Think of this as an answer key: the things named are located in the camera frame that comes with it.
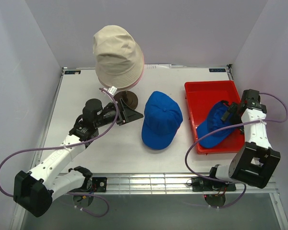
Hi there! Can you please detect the pink bucket hat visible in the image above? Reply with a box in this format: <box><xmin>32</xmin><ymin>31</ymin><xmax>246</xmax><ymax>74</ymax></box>
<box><xmin>103</xmin><ymin>52</ymin><xmax>145</xmax><ymax>90</ymax></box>

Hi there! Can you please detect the cream bucket hat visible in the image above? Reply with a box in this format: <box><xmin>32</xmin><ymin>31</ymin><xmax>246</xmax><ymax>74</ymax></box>
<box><xmin>93</xmin><ymin>25</ymin><xmax>143</xmax><ymax>78</ymax></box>

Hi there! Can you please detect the cream mannequin head stand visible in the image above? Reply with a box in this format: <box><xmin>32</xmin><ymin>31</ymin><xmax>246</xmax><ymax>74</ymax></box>
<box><xmin>114</xmin><ymin>91</ymin><xmax>138</xmax><ymax>113</ymax></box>

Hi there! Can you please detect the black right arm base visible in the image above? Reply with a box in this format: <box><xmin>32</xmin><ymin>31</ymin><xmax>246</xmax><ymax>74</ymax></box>
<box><xmin>186</xmin><ymin>177</ymin><xmax>236</xmax><ymax>192</ymax></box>

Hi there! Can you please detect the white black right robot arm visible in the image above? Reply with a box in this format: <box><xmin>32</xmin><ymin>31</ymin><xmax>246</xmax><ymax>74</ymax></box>
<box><xmin>209</xmin><ymin>89</ymin><xmax>280</xmax><ymax>189</ymax></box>

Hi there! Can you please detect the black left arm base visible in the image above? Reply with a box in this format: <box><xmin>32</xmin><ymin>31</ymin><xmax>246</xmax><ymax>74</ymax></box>
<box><xmin>71</xmin><ymin>177</ymin><xmax>107</xmax><ymax>193</ymax></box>

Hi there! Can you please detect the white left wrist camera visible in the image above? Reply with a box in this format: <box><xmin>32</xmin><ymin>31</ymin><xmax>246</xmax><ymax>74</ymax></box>
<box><xmin>107</xmin><ymin>86</ymin><xmax>117</xmax><ymax>96</ymax></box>

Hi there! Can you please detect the blue hat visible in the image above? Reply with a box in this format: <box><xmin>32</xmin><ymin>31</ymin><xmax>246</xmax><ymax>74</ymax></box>
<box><xmin>141</xmin><ymin>91</ymin><xmax>183</xmax><ymax>150</ymax></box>

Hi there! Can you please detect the red plastic bin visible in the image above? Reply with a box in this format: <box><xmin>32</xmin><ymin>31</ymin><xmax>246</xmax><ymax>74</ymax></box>
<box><xmin>184</xmin><ymin>80</ymin><xmax>244</xmax><ymax>154</ymax></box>

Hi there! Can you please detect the aluminium front rail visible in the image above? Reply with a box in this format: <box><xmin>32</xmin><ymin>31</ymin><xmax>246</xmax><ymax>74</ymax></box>
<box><xmin>17</xmin><ymin>173</ymin><xmax>279</xmax><ymax>196</ymax></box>

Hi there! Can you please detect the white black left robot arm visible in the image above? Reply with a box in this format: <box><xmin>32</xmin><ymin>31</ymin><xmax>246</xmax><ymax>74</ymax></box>
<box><xmin>13</xmin><ymin>99</ymin><xmax>143</xmax><ymax>217</ymax></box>

